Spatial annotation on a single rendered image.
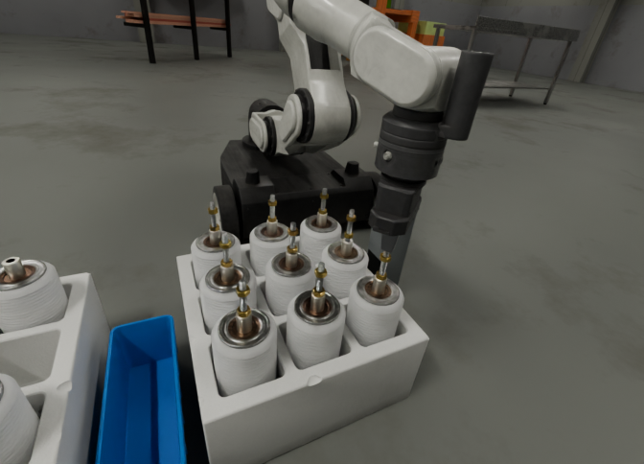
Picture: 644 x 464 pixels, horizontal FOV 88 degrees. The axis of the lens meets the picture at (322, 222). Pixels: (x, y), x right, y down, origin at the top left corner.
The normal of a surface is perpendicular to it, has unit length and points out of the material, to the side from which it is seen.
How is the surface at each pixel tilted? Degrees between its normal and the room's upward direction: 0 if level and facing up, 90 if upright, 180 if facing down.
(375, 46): 90
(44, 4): 90
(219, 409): 0
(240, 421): 90
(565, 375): 0
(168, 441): 0
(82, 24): 90
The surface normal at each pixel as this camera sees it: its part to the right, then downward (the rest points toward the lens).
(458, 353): 0.08, -0.86
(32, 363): 0.42, 0.49
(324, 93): 0.35, -0.22
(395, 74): -0.63, 0.35
